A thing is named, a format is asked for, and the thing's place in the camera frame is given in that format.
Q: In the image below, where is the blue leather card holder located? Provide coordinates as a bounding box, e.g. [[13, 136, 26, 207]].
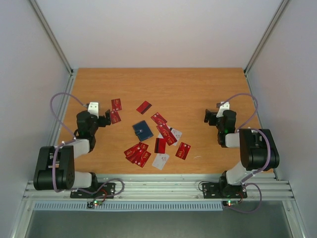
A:
[[132, 120, 153, 142]]

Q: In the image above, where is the aluminium rail frame front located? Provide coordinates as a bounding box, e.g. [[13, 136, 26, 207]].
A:
[[22, 173, 295, 201]]

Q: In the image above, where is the white card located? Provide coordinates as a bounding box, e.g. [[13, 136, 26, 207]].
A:
[[152, 154, 169, 170], [171, 128, 182, 140]]

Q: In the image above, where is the aluminium corner post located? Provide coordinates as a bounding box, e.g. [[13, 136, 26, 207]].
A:
[[244, 0, 292, 75], [28, 0, 74, 75]]

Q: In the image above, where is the red card far left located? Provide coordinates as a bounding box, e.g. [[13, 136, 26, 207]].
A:
[[111, 98, 122, 111]]

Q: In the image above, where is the red stripe card lower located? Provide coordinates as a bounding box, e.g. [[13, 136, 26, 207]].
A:
[[154, 138, 166, 154]]

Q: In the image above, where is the red card near left gripper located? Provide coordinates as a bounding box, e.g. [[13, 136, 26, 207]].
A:
[[110, 111, 121, 124]]

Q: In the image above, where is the left controller board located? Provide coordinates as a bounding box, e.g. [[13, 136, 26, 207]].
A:
[[86, 200, 103, 209]]

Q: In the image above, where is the white card under stack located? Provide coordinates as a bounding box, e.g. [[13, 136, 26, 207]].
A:
[[171, 128, 182, 140]]

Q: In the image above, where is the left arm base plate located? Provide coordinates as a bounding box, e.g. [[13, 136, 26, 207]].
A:
[[70, 182, 115, 199]]

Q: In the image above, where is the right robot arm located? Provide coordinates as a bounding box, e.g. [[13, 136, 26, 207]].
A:
[[200, 110, 280, 199]]

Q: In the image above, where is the left aluminium corner post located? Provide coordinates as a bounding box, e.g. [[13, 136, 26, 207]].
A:
[[28, 0, 74, 75]]

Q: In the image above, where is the right aluminium corner post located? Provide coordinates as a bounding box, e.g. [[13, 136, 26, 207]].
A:
[[244, 0, 292, 75]]

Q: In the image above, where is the right controller board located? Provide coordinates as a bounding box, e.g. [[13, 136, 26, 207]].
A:
[[222, 200, 242, 207]]

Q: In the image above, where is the controller board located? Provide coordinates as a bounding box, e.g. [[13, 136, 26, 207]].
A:
[[222, 200, 242, 207], [86, 200, 103, 209]]

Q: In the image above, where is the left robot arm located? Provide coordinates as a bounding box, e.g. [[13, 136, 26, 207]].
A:
[[33, 110, 111, 197]]

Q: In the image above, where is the white card bottom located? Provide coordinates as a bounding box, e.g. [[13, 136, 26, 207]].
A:
[[152, 154, 169, 170]]

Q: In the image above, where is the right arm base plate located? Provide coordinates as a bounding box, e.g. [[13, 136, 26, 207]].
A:
[[202, 182, 248, 199]]

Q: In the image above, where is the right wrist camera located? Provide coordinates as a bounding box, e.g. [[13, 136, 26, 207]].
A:
[[216, 102, 230, 118]]

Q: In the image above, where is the grey slotted cable duct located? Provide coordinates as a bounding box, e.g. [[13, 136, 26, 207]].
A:
[[34, 201, 223, 212]]

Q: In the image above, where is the red vip card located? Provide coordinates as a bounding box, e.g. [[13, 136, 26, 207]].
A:
[[175, 142, 191, 160], [124, 142, 144, 159], [151, 113, 167, 125], [157, 123, 177, 146], [128, 147, 151, 168]]

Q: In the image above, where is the red card magnetic stripe back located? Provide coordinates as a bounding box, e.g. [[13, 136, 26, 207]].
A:
[[136, 101, 152, 115]]

